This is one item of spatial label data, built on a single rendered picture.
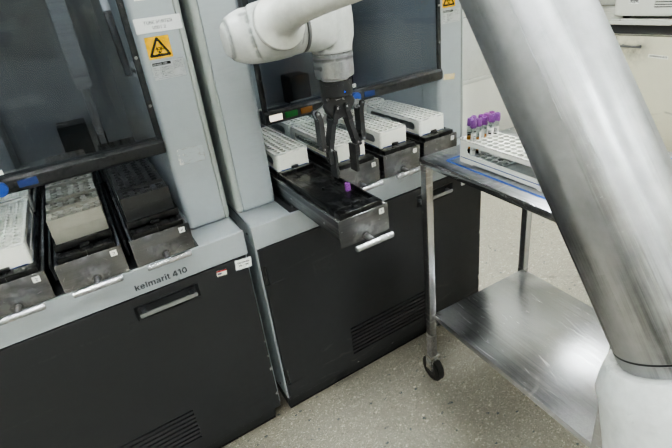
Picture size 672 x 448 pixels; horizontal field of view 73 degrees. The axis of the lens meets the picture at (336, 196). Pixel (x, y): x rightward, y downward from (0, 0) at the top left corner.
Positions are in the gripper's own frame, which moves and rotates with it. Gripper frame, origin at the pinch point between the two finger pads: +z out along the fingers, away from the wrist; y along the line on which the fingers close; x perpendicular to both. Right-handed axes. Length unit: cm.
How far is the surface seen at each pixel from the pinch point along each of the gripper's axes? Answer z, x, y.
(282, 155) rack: 2.0, -21.6, 7.2
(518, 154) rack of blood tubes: -0.1, 26.7, -30.1
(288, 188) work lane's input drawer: 7.7, -11.8, 11.0
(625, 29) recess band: 4, -63, -229
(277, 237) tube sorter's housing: 20.1, -11.3, 16.8
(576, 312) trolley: 60, 28, -60
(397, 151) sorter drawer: 7.5, -11.8, -25.1
